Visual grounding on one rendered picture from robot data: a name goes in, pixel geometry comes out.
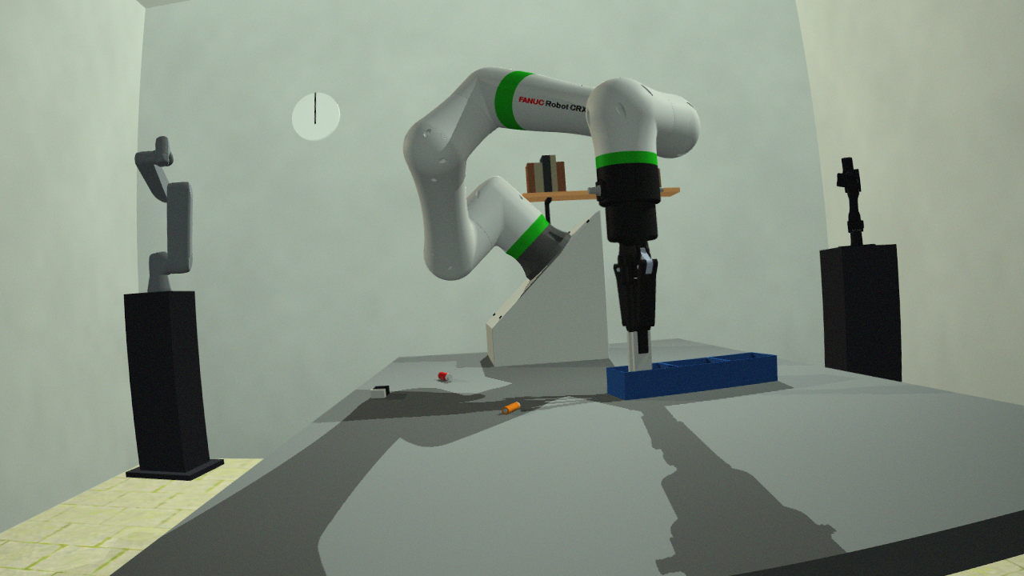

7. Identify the blue three-compartment bin rack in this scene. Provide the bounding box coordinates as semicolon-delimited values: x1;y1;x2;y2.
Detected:
606;352;778;400

